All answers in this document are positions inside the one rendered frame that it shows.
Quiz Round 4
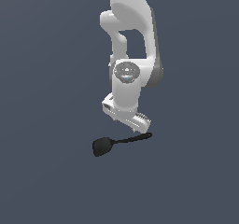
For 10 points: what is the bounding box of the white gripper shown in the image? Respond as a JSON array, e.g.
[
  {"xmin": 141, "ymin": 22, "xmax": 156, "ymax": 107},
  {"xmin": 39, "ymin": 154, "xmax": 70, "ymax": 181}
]
[{"xmin": 101, "ymin": 92, "xmax": 153, "ymax": 134}]

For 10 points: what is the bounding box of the black spatula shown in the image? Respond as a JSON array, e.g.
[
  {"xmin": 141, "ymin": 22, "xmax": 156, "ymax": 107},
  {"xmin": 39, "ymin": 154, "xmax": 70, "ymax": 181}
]
[{"xmin": 91, "ymin": 132, "xmax": 153, "ymax": 158}]

